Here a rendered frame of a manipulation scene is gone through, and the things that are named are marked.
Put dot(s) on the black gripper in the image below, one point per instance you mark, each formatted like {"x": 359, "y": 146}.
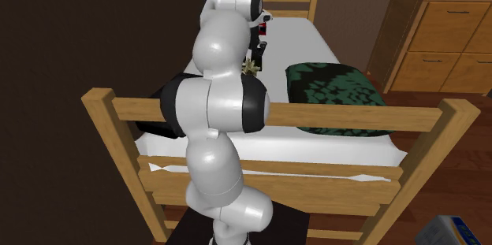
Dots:
{"x": 255, "y": 42}

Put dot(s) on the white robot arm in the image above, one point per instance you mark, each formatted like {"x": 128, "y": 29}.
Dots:
{"x": 219, "y": 106}

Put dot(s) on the small yellowish green plant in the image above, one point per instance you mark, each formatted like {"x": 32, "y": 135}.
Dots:
{"x": 250, "y": 68}

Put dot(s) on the wooden bed with white mattress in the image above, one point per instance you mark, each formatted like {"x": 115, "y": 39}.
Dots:
{"x": 303, "y": 40}

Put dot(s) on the green black patterned pillow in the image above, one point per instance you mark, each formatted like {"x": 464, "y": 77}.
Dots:
{"x": 330, "y": 86}

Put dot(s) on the dark robot stand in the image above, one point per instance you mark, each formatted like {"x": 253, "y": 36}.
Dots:
{"x": 286, "y": 227}

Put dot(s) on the wooden chest of drawers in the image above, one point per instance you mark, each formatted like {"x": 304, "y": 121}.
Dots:
{"x": 442, "y": 29}

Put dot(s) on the grey blue box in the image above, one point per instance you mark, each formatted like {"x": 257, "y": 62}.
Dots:
{"x": 442, "y": 232}

